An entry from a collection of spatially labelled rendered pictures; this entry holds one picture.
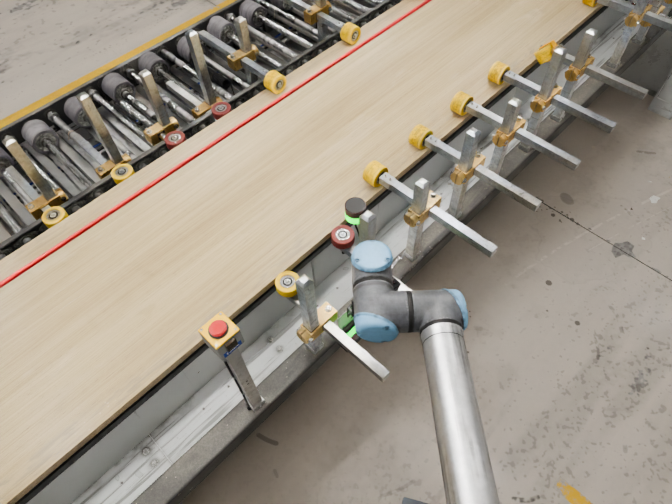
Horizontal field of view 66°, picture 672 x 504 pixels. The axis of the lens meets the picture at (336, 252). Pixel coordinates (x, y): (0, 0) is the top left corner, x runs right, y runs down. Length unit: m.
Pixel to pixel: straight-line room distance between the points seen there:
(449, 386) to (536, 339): 1.68
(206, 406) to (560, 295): 1.80
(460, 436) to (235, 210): 1.17
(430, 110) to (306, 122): 0.49
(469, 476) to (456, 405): 0.12
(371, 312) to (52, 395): 0.98
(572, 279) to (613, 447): 0.82
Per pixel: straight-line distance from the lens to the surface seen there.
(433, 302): 1.10
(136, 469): 1.84
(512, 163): 2.30
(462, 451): 0.96
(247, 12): 2.91
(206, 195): 1.91
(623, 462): 2.59
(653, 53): 3.95
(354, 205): 1.45
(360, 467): 2.34
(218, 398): 1.82
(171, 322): 1.65
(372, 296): 1.10
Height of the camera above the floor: 2.29
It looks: 56 degrees down
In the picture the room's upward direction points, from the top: 4 degrees counter-clockwise
